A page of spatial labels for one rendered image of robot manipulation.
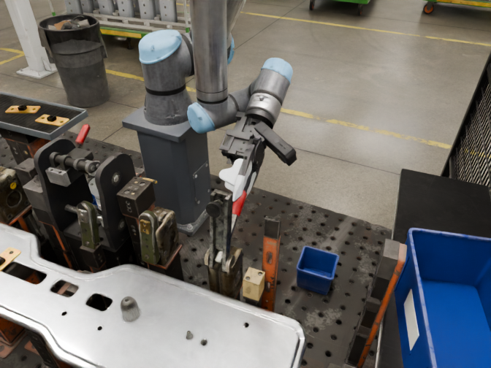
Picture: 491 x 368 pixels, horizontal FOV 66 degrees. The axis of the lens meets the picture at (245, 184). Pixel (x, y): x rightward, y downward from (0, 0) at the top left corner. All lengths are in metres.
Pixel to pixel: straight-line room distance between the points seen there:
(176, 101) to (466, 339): 0.88
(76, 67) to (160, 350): 3.17
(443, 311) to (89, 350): 0.65
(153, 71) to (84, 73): 2.66
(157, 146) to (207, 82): 0.36
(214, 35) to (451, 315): 0.71
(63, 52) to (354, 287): 3.06
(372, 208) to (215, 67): 1.90
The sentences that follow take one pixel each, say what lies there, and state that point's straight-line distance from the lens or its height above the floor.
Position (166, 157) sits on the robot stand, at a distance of 1.16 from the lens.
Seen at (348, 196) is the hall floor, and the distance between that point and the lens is 2.63.
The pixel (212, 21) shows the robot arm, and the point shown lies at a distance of 0.83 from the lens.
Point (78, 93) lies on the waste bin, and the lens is 3.82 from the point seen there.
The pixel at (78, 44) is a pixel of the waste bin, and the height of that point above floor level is 0.59.
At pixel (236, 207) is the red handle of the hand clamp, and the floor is 1.13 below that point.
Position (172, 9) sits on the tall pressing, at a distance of 5.04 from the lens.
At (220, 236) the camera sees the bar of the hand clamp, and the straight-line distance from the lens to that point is 0.74.
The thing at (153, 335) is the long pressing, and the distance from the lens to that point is 0.77.
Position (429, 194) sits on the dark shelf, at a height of 1.03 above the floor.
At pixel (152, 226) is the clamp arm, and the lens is 0.83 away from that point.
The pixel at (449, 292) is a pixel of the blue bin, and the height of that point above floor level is 1.03.
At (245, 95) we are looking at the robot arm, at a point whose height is 1.24.
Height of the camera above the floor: 1.65
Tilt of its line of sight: 39 degrees down
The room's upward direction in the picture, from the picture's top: straight up
